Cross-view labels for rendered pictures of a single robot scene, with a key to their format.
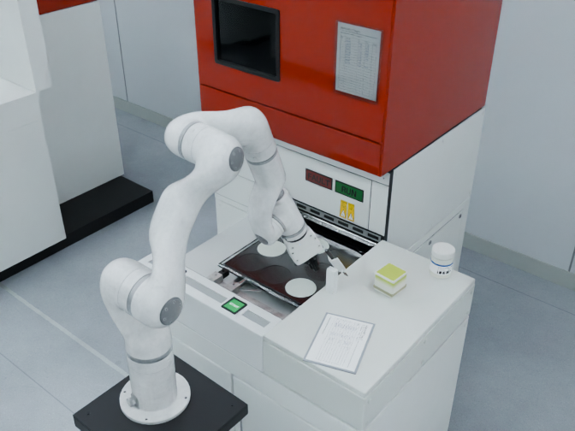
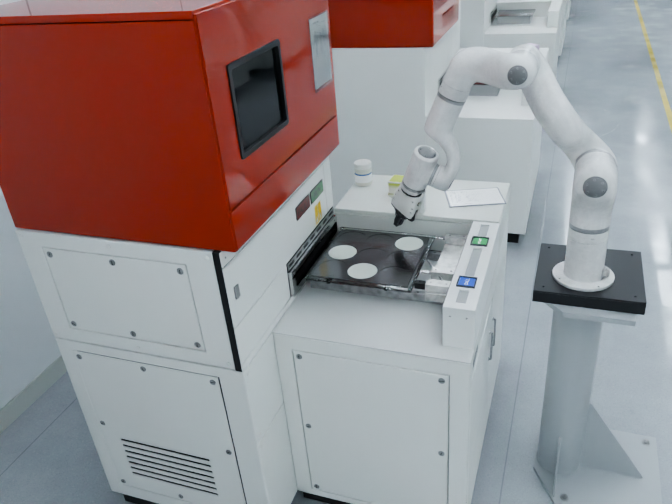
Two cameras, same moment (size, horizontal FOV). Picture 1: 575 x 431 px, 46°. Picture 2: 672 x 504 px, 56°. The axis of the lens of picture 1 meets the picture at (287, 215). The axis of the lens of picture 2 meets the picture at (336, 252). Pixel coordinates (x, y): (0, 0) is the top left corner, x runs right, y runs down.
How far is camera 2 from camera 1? 3.14 m
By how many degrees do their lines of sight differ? 87
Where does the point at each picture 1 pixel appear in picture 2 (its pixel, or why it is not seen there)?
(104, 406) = (620, 292)
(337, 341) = (475, 197)
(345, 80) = (319, 75)
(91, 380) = not seen: outside the picture
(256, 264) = (394, 271)
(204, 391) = (551, 260)
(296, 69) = (295, 95)
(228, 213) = (256, 367)
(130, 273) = (602, 156)
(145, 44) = not seen: outside the picture
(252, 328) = (495, 228)
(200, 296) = (484, 259)
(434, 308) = not seen: hidden behind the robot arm
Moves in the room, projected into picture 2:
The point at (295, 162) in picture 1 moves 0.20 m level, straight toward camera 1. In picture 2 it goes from (289, 213) to (347, 200)
